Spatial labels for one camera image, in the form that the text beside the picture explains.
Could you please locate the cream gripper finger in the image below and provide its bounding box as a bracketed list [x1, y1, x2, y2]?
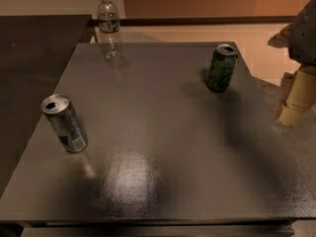
[276, 65, 316, 126]
[268, 24, 292, 48]

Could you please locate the green soda can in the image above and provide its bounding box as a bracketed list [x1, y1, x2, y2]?
[206, 43, 238, 93]

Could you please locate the clear plastic water bottle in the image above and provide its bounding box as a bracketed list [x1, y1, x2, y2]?
[97, 0, 122, 60]

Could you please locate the silver energy drink can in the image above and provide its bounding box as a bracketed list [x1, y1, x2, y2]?
[40, 94, 88, 153]

